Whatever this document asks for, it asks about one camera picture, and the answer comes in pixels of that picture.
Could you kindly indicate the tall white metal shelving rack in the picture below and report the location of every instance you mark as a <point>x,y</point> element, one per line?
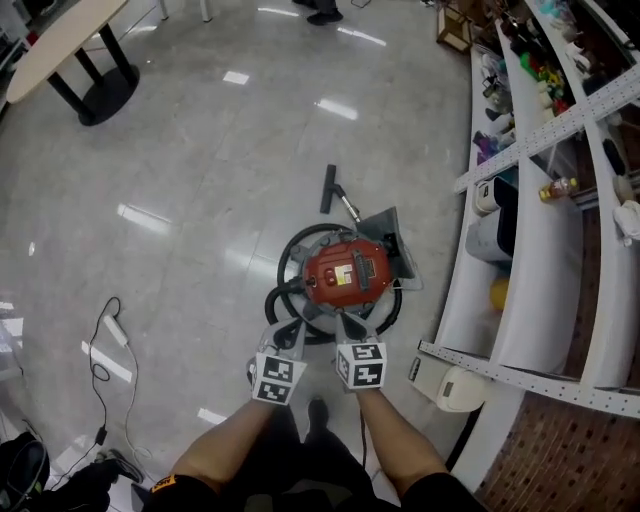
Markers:
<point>530,280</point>

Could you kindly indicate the white lidded trash bin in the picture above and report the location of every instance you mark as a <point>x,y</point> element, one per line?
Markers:
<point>450,387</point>

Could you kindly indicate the person's left forearm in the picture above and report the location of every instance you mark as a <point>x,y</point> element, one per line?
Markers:
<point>225,440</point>

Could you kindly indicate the white power strip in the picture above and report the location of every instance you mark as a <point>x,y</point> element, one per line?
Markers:
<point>116,330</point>

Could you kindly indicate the black flat pouch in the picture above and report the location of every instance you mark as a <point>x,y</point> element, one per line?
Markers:
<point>614,155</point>

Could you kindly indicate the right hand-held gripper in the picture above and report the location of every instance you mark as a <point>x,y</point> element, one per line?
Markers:
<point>365,367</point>

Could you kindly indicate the white cylindrical bin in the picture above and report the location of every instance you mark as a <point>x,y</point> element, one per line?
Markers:
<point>487,240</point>

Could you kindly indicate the person's black shirt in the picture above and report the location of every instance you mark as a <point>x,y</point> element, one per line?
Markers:
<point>185,495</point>

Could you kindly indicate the person's black trousers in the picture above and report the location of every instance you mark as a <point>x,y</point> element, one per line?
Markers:
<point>325,475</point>

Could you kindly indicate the black vacuum floor nozzle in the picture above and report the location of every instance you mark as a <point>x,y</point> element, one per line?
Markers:
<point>330,187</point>

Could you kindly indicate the grey flat board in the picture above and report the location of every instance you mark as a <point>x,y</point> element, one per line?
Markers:
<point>380,222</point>

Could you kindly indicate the green and red toy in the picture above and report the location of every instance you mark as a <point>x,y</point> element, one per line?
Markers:
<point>530,62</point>

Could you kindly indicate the red vacuum cleaner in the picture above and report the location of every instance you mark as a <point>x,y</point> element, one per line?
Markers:
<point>325,260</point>

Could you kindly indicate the amber tea bottle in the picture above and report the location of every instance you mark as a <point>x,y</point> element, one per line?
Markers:
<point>557,189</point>

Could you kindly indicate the black bag with green trim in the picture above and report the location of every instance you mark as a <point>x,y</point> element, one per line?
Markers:
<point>22,470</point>

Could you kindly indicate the person's right forearm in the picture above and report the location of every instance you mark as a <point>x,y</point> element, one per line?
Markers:
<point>395,440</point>

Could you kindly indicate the person's black shoe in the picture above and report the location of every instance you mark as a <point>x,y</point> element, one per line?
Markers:
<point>317,412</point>

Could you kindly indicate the yellow ball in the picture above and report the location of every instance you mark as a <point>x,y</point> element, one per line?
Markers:
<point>500,295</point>

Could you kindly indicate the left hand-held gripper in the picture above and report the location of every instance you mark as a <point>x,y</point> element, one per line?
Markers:
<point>272,377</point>

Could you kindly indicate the wooden stool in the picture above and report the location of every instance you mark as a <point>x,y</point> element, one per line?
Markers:
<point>452,30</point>

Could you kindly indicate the round wooden table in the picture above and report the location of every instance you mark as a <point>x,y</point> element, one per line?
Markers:
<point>55,50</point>

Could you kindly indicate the purple bundle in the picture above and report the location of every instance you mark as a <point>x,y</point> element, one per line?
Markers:
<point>485,145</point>

